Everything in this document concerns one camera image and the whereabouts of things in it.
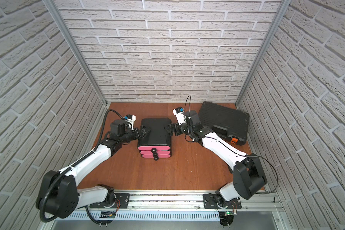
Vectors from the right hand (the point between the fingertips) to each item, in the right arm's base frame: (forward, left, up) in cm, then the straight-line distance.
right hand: (172, 124), depth 81 cm
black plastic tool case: (+7, -40, -13) cm, 42 cm away
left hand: (0, +15, -2) cm, 15 cm away
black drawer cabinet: (-6, +9, -2) cm, 11 cm away
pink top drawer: (-12, +11, -5) cm, 17 cm away
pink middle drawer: (-12, +11, -9) cm, 19 cm away
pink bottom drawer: (-13, +11, -11) cm, 21 cm away
